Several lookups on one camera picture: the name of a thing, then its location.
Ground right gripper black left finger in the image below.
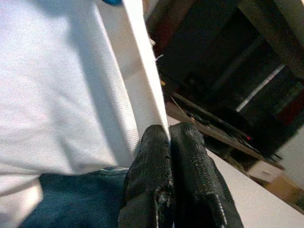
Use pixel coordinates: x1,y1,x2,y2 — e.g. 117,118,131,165
118,124,176,228

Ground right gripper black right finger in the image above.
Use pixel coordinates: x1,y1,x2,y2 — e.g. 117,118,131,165
169,122,245,228

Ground blue denim shorts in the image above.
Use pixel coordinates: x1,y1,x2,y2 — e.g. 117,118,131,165
20,166,130,228

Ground white t-shirt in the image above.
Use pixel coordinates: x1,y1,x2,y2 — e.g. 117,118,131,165
0,0,171,228

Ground brown cardboard box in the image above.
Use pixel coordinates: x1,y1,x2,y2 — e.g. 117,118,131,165
247,163,304,216

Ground dark wood TV stand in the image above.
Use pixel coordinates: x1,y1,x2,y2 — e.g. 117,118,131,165
144,0,304,214

